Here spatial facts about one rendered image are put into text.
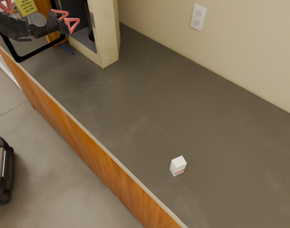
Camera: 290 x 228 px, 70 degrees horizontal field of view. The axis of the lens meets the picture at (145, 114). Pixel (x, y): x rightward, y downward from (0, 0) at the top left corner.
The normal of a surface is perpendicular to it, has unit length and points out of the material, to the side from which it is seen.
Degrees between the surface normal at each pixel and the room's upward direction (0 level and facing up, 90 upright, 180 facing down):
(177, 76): 0
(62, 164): 0
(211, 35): 90
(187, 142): 0
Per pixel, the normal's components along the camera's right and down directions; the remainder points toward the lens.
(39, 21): 0.47, -0.09
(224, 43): -0.69, 0.55
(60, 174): 0.02, -0.63
